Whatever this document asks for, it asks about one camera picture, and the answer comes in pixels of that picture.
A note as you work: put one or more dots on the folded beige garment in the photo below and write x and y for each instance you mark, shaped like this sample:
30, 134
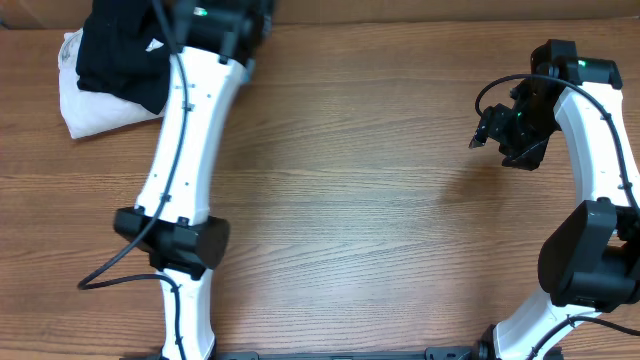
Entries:
90, 113

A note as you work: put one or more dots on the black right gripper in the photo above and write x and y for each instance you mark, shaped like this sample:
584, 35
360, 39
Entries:
495, 129

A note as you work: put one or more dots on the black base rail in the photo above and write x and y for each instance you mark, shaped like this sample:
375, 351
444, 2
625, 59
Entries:
431, 353

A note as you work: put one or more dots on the folded black garment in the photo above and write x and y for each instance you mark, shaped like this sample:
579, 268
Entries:
123, 52

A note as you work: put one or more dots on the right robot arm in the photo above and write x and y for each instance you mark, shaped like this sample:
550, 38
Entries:
589, 266

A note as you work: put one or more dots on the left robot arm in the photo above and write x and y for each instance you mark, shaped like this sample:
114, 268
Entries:
213, 56

